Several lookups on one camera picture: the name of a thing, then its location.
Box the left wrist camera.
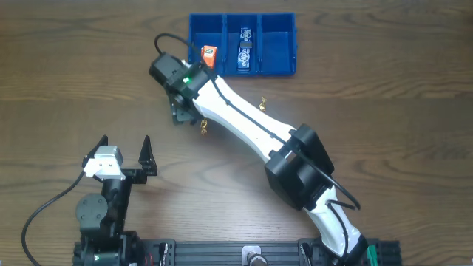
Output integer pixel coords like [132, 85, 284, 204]
[83, 146, 125, 181]

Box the blue candy pack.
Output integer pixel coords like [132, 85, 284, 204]
[239, 26, 255, 49]
[237, 47, 253, 71]

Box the blue tray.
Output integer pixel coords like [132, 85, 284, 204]
[187, 13, 298, 78]

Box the mounting rail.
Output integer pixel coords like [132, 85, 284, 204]
[72, 238, 402, 266]

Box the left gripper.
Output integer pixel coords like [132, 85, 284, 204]
[81, 100, 197, 185]

